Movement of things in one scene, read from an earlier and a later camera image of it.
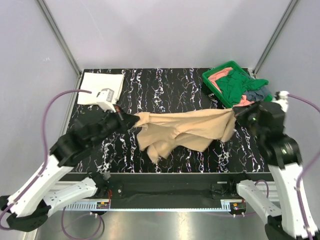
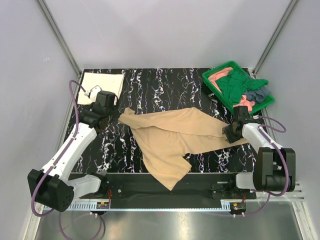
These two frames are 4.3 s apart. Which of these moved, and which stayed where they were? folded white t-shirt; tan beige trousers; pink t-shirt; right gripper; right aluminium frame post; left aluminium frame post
Moved: tan beige trousers; right gripper
Stayed: right aluminium frame post; folded white t-shirt; pink t-shirt; left aluminium frame post
